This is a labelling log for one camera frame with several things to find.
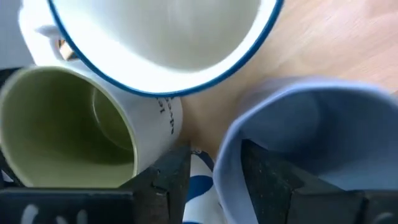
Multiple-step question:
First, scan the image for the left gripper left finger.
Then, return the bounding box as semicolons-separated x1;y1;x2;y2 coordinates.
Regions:
121;145;192;224

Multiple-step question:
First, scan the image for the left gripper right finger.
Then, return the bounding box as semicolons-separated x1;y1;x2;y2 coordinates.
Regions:
241;139;366;224

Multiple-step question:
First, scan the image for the white mug blue leaf pattern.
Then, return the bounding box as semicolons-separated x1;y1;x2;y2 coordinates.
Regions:
182;149;228;224

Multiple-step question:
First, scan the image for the grey-blue faceted mug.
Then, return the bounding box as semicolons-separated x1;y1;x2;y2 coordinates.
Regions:
213;77;398;224

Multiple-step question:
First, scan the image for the white mug black text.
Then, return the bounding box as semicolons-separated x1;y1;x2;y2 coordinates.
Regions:
0;65;184;189

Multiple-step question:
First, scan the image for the white mug blue rim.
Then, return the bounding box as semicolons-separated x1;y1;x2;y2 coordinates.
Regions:
18;0;285;99

